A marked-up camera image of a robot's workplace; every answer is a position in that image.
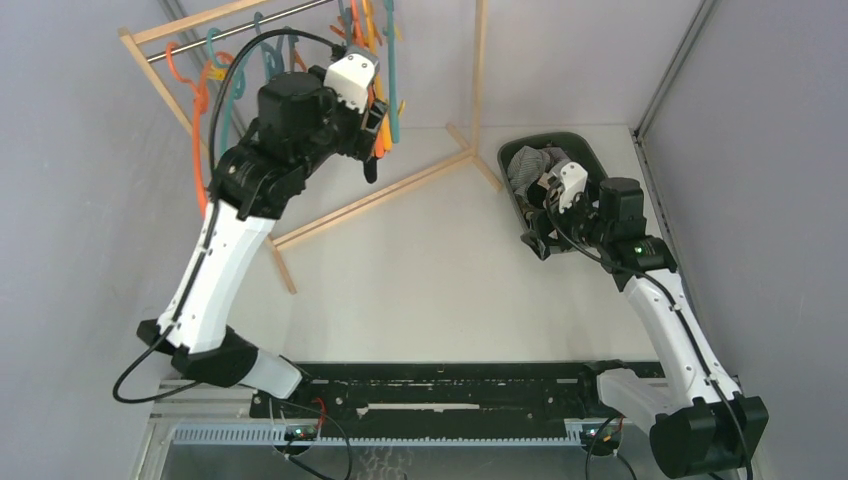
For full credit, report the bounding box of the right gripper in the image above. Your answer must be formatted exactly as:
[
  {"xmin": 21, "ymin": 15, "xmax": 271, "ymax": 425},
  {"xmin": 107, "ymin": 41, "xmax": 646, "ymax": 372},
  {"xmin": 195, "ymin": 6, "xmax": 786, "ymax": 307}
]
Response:
[{"xmin": 522, "ymin": 184, "xmax": 612, "ymax": 260}]

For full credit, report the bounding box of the slate blue clip hanger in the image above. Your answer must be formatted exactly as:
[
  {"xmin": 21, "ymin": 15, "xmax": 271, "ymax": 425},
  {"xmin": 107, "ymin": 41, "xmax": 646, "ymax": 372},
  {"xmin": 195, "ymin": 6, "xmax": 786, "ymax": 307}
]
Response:
[{"xmin": 259, "ymin": 35, "xmax": 308, "ymax": 80}]

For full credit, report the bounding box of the teal hanger front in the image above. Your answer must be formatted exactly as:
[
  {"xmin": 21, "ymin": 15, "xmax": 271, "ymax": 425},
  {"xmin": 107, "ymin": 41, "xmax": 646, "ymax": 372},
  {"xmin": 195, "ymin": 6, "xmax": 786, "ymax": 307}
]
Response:
[{"xmin": 205, "ymin": 27, "xmax": 253, "ymax": 148}]

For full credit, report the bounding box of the teal hanger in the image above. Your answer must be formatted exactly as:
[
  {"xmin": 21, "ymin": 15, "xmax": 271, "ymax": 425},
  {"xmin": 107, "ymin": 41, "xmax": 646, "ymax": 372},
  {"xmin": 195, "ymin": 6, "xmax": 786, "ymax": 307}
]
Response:
[
  {"xmin": 383, "ymin": 0, "xmax": 400, "ymax": 144},
  {"xmin": 337, "ymin": 0, "xmax": 353, "ymax": 45},
  {"xmin": 205, "ymin": 27, "xmax": 253, "ymax": 148}
]

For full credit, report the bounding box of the orange clip hanger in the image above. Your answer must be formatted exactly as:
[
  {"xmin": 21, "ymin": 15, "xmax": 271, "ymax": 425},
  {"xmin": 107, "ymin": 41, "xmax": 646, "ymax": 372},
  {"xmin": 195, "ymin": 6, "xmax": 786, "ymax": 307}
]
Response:
[{"xmin": 165, "ymin": 42, "xmax": 234, "ymax": 216}]

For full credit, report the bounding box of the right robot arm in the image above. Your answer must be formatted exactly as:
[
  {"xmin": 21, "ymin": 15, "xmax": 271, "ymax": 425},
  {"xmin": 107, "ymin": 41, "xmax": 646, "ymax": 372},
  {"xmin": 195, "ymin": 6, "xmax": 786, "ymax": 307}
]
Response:
[{"xmin": 528, "ymin": 174, "xmax": 769, "ymax": 479}]

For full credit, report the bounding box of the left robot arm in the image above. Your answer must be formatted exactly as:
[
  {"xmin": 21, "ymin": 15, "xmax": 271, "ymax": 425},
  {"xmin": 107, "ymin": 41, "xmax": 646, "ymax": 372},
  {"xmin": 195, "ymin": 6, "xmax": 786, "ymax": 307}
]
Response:
[{"xmin": 137, "ymin": 67, "xmax": 386, "ymax": 417}]

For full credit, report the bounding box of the black hanging underwear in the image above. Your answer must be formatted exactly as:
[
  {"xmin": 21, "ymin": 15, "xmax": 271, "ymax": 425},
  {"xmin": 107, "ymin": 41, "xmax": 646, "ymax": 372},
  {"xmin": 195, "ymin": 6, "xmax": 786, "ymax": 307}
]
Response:
[{"xmin": 362, "ymin": 157, "xmax": 378, "ymax": 184}]

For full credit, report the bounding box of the orange hanger on rack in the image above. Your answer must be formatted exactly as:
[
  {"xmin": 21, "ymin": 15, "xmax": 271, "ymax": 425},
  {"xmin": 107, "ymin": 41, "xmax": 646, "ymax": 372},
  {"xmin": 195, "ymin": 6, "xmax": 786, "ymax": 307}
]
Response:
[{"xmin": 329, "ymin": 1, "xmax": 368, "ymax": 48}]

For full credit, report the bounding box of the yellow hanger on rack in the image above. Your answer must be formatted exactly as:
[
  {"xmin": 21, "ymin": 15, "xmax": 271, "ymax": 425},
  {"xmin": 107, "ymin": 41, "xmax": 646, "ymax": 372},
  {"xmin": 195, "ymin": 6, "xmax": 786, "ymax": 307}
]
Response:
[{"xmin": 361, "ymin": 0, "xmax": 392, "ymax": 159}]

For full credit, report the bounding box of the teal hanger back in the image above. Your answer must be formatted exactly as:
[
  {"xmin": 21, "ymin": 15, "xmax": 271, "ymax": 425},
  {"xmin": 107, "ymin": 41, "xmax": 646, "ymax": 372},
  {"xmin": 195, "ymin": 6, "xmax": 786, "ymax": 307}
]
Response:
[{"xmin": 383, "ymin": 0, "xmax": 400, "ymax": 144}]

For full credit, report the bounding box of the dark green laundry basket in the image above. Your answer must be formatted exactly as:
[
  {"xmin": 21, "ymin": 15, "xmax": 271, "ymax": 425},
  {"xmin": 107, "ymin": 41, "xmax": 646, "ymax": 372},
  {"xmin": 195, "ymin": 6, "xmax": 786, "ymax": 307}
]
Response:
[{"xmin": 497, "ymin": 131, "xmax": 607, "ymax": 260}]

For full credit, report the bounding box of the wooden clothes rack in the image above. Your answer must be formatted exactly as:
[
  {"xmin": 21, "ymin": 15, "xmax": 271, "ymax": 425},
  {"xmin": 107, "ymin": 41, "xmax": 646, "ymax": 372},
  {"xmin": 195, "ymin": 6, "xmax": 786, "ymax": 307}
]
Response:
[{"xmin": 117, "ymin": 0, "xmax": 506, "ymax": 295}]

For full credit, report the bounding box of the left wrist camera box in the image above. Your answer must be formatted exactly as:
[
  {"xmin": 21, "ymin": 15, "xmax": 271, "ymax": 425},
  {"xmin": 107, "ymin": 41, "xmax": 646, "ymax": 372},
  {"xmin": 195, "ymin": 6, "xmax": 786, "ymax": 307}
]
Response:
[{"xmin": 323, "ymin": 45, "xmax": 379, "ymax": 114}]

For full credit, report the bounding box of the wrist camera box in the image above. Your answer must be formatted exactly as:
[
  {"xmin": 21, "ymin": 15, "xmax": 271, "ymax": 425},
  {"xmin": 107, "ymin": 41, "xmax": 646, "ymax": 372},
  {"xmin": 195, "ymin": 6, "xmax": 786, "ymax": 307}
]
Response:
[
  {"xmin": 323, "ymin": 45, "xmax": 379, "ymax": 114},
  {"xmin": 548, "ymin": 161, "xmax": 588, "ymax": 213}
]

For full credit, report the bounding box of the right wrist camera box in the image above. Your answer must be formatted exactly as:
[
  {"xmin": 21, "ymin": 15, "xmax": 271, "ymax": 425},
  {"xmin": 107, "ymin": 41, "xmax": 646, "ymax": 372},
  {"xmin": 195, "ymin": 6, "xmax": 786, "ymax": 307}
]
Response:
[{"xmin": 548, "ymin": 161, "xmax": 588, "ymax": 213}]

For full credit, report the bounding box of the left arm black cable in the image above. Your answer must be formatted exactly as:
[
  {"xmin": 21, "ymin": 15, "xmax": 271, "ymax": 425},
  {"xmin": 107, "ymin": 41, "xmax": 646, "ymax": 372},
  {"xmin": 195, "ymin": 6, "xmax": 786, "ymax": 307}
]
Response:
[{"xmin": 111, "ymin": 29, "xmax": 349, "ymax": 405}]

